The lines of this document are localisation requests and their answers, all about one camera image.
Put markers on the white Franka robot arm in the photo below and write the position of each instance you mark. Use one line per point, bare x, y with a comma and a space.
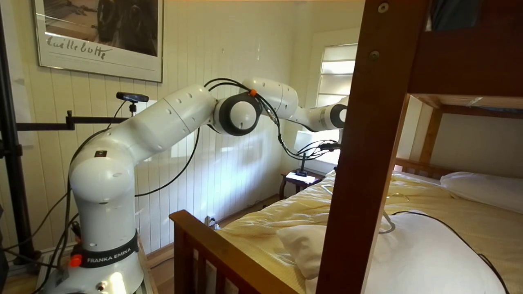
163, 119

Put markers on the small dark nightstand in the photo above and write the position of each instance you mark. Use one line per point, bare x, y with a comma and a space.
299, 181

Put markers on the pale yellow duvet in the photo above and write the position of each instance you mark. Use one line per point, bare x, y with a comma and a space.
261, 222

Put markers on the white window blind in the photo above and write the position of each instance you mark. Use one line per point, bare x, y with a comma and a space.
337, 70

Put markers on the framed poster with signature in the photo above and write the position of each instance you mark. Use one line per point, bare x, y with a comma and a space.
98, 32

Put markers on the small white pillow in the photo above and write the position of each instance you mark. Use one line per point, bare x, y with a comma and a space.
484, 189

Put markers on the black tripod stand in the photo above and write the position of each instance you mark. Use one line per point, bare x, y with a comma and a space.
13, 163

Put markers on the orange wooden bunk bed frame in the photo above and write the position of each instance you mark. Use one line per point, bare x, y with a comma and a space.
359, 135

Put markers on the black stand camera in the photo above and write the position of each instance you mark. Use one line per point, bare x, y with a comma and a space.
131, 96

